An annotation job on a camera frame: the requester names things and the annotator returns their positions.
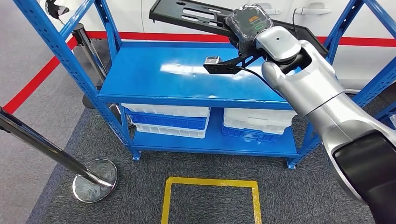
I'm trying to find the black plastic panel part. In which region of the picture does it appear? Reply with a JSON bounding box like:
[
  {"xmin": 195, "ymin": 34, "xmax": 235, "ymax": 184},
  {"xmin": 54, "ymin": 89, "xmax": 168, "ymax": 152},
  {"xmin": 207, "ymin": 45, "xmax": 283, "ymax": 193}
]
[{"xmin": 148, "ymin": 0, "xmax": 329, "ymax": 58}]

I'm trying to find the blue metal shelf rack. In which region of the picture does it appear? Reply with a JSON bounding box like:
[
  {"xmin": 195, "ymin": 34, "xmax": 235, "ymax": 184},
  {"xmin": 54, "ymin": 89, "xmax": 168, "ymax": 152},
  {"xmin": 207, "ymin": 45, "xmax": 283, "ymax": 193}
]
[{"xmin": 12, "ymin": 0, "xmax": 396, "ymax": 170}]

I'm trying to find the red barrier belt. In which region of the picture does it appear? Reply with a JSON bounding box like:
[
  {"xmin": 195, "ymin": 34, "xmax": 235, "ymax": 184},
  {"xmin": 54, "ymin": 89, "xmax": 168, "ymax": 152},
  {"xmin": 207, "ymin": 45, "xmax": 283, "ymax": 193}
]
[
  {"xmin": 3, "ymin": 36, "xmax": 78, "ymax": 114},
  {"xmin": 85, "ymin": 31, "xmax": 396, "ymax": 47}
]

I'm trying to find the white car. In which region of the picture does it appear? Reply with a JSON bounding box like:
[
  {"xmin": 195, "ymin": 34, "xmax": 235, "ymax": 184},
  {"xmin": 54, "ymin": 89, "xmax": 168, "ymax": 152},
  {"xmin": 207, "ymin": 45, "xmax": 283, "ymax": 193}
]
[{"xmin": 37, "ymin": 0, "xmax": 396, "ymax": 93}]

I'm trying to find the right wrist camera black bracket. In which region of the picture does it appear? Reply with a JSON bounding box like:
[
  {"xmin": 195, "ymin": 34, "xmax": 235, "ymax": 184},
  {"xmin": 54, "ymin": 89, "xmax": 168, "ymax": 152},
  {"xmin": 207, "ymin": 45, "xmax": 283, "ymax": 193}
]
[{"xmin": 203, "ymin": 52, "xmax": 263, "ymax": 76}]

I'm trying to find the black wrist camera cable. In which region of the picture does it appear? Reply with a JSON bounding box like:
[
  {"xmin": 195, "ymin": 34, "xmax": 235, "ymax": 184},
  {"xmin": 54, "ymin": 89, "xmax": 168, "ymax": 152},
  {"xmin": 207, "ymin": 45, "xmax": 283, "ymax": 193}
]
[{"xmin": 240, "ymin": 67, "xmax": 290, "ymax": 100}]

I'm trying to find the chrome stanchion post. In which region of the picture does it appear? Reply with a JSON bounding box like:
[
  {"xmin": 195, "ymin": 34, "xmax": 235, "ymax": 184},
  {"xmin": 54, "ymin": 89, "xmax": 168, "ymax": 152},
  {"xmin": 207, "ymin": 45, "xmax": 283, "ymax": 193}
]
[
  {"xmin": 0, "ymin": 106, "xmax": 119, "ymax": 204},
  {"xmin": 71, "ymin": 23, "xmax": 134, "ymax": 129}
]

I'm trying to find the white car door handle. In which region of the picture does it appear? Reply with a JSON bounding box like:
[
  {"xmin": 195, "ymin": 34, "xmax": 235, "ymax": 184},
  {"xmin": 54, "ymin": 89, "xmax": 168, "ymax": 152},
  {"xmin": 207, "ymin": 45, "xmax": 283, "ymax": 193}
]
[
  {"xmin": 259, "ymin": 2, "xmax": 281, "ymax": 15},
  {"xmin": 295, "ymin": 2, "xmax": 332, "ymax": 15}
]

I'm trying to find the thin black wire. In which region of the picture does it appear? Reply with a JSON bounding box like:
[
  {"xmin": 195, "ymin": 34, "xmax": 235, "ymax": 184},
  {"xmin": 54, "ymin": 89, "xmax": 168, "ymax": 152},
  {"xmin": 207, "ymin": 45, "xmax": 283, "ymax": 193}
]
[{"xmin": 291, "ymin": 8, "xmax": 300, "ymax": 39}]

